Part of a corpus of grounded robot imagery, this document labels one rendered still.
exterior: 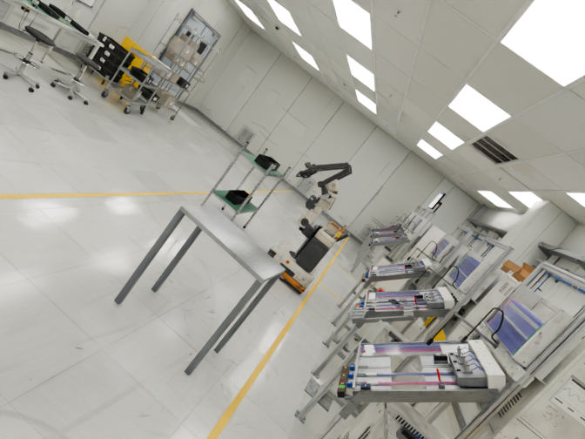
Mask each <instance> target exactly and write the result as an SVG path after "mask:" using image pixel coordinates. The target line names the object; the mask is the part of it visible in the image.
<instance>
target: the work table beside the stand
mask: <svg viewBox="0 0 585 439"><path fill-rule="evenodd" d="M185 215H186V216H187V217H188V218H189V219H190V220H191V221H193V222H194V223H195V224H196V225H197V227H196V228H195V229H194V231H193V232H192V234H191V235H190V236H189V238H188V239H187V241H186V242H185V243H184V245H183V246H182V247H181V248H180V250H179V251H178V253H177V254H176V255H175V257H174V258H173V259H172V261H171V263H170V264H169V265H168V267H167V268H166V269H165V270H164V272H163V273H162V274H161V276H160V277H159V278H158V280H157V281H156V283H155V284H154V286H153V287H152V288H151V290H152V291H153V292H154V293H155V292H157V291H158V290H159V289H160V288H161V286H162V285H163V284H164V282H165V281H166V279H167V278H168V277H169V275H170V274H171V272H172V271H173V269H174V268H175V267H176V265H177V264H178V263H179V262H180V261H181V259H182V258H183V256H184V255H185V253H186V252H187V251H188V249H189V248H190V247H191V245H192V244H193V242H194V241H195V239H196V238H197V237H198V236H199V235H200V233H201V232H202V231H204V232H205V233H206V234H207V235H208V236H209V237H210V238H212V239H213V240H214V241H215V242H216V243H217V244H218V245H219V246H221V247H222V248H223V249H224V250H225V251H226V252H227V253H229V254H230V255H231V256H232V257H233V258H234V259H235V260H236V261H237V262H238V263H239V264H240V265H241V266H242V267H243V268H244V269H246V270H247V271H248V272H249V273H250V274H251V275H252V276H253V277H254V278H256V280H255V281H254V283H253V284H252V285H251V287H250V288H249V289H248V291H247V292H246V293H245V295H244V296H243V297H242V298H241V300H240V301H239V302H238V304H237V305H236V306H235V308H234V309H233V310H232V311H231V312H230V313H229V314H228V316H227V317H226V318H225V320H224V321H223V322H222V323H221V325H220V326H219V328H218V329H217V330H216V331H215V333H214V334H213V335H212V337H211V338H210V339H209V340H208V342H207V343H206V344H205V345H204V346H203V347H202V349H201V350H200V351H199V352H198V354H197V355H196V356H195V358H194V359H193V360H192V362H191V363H190V364H189V366H188V367H187V368H186V369H185V372H186V373H187V374H188V375H190V374H191V373H192V372H193V370H194V369H195V368H196V367H197V366H198V365H199V363H200V362H201V361H202V360H203V359H204V357H205V356H206V355H207V353H208V352H209V351H210V350H211V348H212V347H213V345H214V344H215V343H216V342H217V340H218V339H219V338H220V336H221V335H222V334H223V333H224V332H225V331H226V330H227V328H228V327H229V326H230V325H231V323H232V322H233V321H234V319H235V318H236V317H237V316H238V314H239V313H240V312H241V310H242V309H243V308H244V307H245V305H246V304H247V302H248V301H249V300H250V299H251V298H252V297H253V296H254V294H255V293H256V292H257V291H258V289H259V288H260V287H261V285H262V284H263V283H264V282H265V281H267V280H268V282H267V283H266V284H265V286H264V287H263V288H262V289H261V291H260V292H259V293H258V295H257V296H256V297H255V298H254V300H253V301H252V302H251V304H250V305H249V306H248V307H247V309H246V310H245V311H244V313H243V314H242V315H240V317H239V318H238V319H237V321H236V322H235V323H234V324H233V326H232V327H231V329H230V330H229V331H228V332H227V334H226V335H225V336H224V338H223V339H222V340H221V341H220V343H219V344H218V345H217V347H215V349H213V350H214V351H215V352H216V353H219V352H220V351H221V349H222V348H223V347H224V346H225V344H226V343H227V342H228V341H229V340H230V339H231V338H232V336H233V335H234V334H235V332H236V331H237V330H238V329H239V327H240V326H241V325H242V324H243V322H244V321H245V320H246V318H247V317H248V316H249V315H250V313H251V312H252V311H253V309H254V308H255V307H256V306H257V305H258V304H259V303H260V301H261V300H262V299H263V298H264V296H265V295H266V294H267V292H268V291H269V290H270V289H271V287H272V286H273V285H274V283H275V282H276V281H277V280H278V278H279V277H280V276H281V274H282V273H284V272H285V269H284V268H283V267H282V266H281V265H280V264H279V263H278V262H277V261H276V260H275V259H274V258H272V257H271V256H270V255H269V254H268V253H267V252H266V251H264V250H263V249H262V248H261V247H260V246H259V245H257V244H256V243H255V242H254V241H253V240H252V239H250V238H249V237H248V236H247V235H246V234H245V233H243V232H242V231H241V230H240V229H239V228H238V227H237V226H235V225H234V224H233V223H232V222H231V221H230V220H229V219H228V218H226V216H225V215H224V214H223V213H221V212H220V211H219V210H218V209H217V208H216V207H215V206H181V207H180V208H179V209H178V211H177V213H176V214H175V215H174V217H173V218H172V220H171V221H170V223H169V224H168V226H167V227H166V228H165V230H164V231H163V232H162V233H161V235H160V236H159V238H158V239H157V241H156V242H155V244H154V245H153V246H152V248H151V250H150V251H149V252H148V254H147V255H146V256H145V257H144V259H143V260H142V262H141V263H140V264H139V266H138V268H137V269H136V270H135V272H134V273H133V275H132V276H131V277H130V279H129V280H128V281H127V282H126V284H125V285H124V287H123V288H122V290H121V291H120V293H119V294H118V296H117V297H116V299H115V300H114V301H115V302H116V303H117V304H120V303H122V302H123V301H124V299H125V298H126V296H127V295H128V293H129V292H130V291H131V290H132V288H133V287H134V286H135V284H136V283H137V282H138V280H139V278H140V277H141V276H142V274H143V273H144V271H145V270H146V268H147V267H148V266H149V265H150V264H151V262H152V261H153V259H154V258H155V256H156V255H157V254H158V252H159V250H160V249H161V248H162V246H163V245H164V243H165V242H166V241H167V240H168V239H169V237H170V236H171V234H172V233H173V231H174V230H175V228H176V227H177V226H178V224H179V223H180V221H181V220H182V219H183V218H184V216H185Z"/></svg>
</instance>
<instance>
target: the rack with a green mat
mask: <svg viewBox="0 0 585 439"><path fill-rule="evenodd" d="M248 144H249V142H248V141H246V142H245V144H244V145H243V147H242V148H241V149H240V151H239V153H238V154H237V155H236V157H235V158H234V159H233V161H232V162H231V164H230V165H229V166H228V167H227V169H226V170H225V172H224V173H223V174H222V176H221V177H220V179H219V180H218V182H217V183H216V184H215V186H214V187H213V188H212V189H211V191H210V192H209V193H208V195H207V196H206V198H205V199H204V201H203V202H202V204H201V205H200V206H203V205H204V204H205V202H206V201H207V200H208V199H209V198H210V196H211V195H212V194H213V195H214V196H215V197H216V198H217V199H219V200H220V201H221V202H222V203H224V206H223V207H222V208H221V209H222V210H223V211H224V209H225V207H226V206H227V207H229V208H230V209H231V210H232V211H233V212H235V214H234V215H233V217H232V218H231V222H233V221H234V219H235V218H236V217H237V215H238V214H242V213H252V212H254V213H253V215H252V216H251V218H250V219H249V220H248V221H247V222H246V223H245V225H244V226H243V228H246V226H247V225H248V224H249V223H250V221H251V220H252V218H253V217H254V216H255V214H256V213H257V212H258V210H259V209H260V208H261V207H262V206H263V204H264V203H265V202H266V200H267V199H268V198H269V196H270V195H271V194H272V192H273V191H274V189H275V188H276V187H277V185H278V184H279V183H280V181H281V180H282V179H283V178H284V177H285V176H286V174H287V173H288V171H289V170H290V169H291V167H290V166H289V167H288V168H287V169H286V171H285V172H284V174H283V175H282V174H281V173H280V172H279V171H276V172H275V171H271V170H272V169H273V167H274V166H275V165H276V164H275V163H272V165H271V166H270V167H269V169H268V170H265V169H264V168H263V167H261V166H260V165H259V164H257V163H256V162H255V161H254V160H255V159H256V158H257V157H258V156H255V155H251V154H249V153H245V152H243V151H244V150H245V148H246V147H247V145H248ZM240 155H241V156H242V157H243V158H245V159H246V160H247V161H248V162H250V163H251V164H252V165H253V167H252V168H251V170H250V171H249V172H248V173H247V174H246V176H245V177H244V178H243V180H242V181H241V183H240V184H239V186H238V187H237V188H236V190H238V189H239V188H240V187H241V186H242V185H243V183H244V182H245V180H246V179H247V178H248V176H249V175H250V173H251V172H252V170H253V169H254V168H255V167H256V168H257V169H259V170H260V171H261V172H262V173H264V176H263V177H262V179H261V180H260V181H259V183H258V184H257V185H256V186H255V187H254V189H253V190H252V192H251V193H250V194H249V196H248V197H247V198H246V200H245V201H244V203H243V204H241V205H234V204H233V203H232V202H231V201H229V200H228V199H227V198H226V197H225V196H226V194H228V192H229V191H230V190H215V189H216V188H217V186H218V185H219V183H220V182H221V181H222V179H223V178H224V176H225V175H226V174H227V173H228V172H229V170H230V169H231V167H232V166H233V164H234V163H235V162H236V160H237V159H238V157H239V156H240ZM266 176H270V177H278V178H280V179H279V181H278V182H277V183H276V184H275V186H274V187H273V188H272V190H271V191H270V192H269V193H268V194H267V196H266V197H265V199H264V200H263V201H262V203H261V204H260V205H259V207H258V208H257V207H256V206H255V205H254V204H252V203H251V202H249V203H248V204H246V203H247V201H248V200H249V199H250V198H251V196H252V195H253V194H254V193H255V191H256V190H257V189H258V187H259V186H260V184H261V183H262V182H263V180H264V179H265V178H266Z"/></svg>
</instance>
